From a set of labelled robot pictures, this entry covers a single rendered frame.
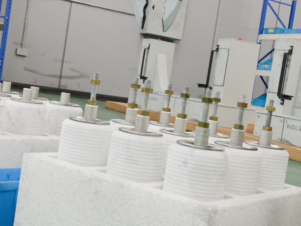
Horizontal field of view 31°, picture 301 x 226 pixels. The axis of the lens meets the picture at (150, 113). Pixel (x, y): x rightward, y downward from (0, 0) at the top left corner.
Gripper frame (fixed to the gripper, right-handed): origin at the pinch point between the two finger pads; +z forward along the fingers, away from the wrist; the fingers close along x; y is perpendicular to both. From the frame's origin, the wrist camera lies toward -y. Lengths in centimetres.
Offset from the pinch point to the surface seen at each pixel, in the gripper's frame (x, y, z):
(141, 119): -0.5, 0.2, 16.1
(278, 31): -7, 707, -92
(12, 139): 30.7, 17.7, 26.1
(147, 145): -2.9, -2.8, 19.9
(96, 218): 2.8, -5.7, 32.2
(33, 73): 300, 585, 20
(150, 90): -1.1, 0.6, 11.2
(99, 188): 3.2, -5.6, 27.6
